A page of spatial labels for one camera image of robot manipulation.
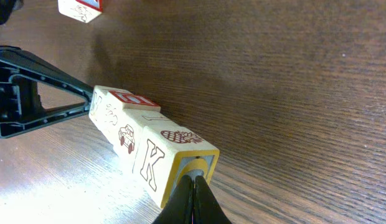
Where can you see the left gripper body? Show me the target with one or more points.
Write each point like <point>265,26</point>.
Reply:
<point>7,7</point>

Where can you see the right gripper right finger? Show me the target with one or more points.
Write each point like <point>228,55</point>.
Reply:
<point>206,209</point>

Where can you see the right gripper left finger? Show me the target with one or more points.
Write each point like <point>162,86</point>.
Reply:
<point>178,209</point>

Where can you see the wooden block green letter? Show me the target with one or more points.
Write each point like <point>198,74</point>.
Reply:
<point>165,154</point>

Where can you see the wooden block car picture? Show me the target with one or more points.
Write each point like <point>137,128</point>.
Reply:
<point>130,132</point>

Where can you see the wooden block blue side front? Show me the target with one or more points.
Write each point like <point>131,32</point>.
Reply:
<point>116,102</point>

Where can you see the wooden block blue side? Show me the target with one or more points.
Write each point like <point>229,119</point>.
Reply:
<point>116,102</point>
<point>98,107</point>

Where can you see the wooden block red letter A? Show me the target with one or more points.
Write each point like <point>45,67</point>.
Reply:
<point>81,10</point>

